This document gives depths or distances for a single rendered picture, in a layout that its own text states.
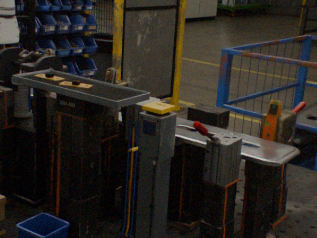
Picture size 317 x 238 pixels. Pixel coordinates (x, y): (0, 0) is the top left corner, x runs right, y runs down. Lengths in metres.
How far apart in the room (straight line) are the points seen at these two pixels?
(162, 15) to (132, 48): 0.50
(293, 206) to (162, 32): 3.56
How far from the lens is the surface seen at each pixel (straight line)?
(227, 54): 3.70
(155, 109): 1.30
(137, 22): 5.03
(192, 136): 1.62
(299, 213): 1.96
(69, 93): 1.42
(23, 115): 1.83
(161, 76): 5.45
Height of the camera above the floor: 1.50
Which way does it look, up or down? 16 degrees down
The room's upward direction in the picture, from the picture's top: 4 degrees clockwise
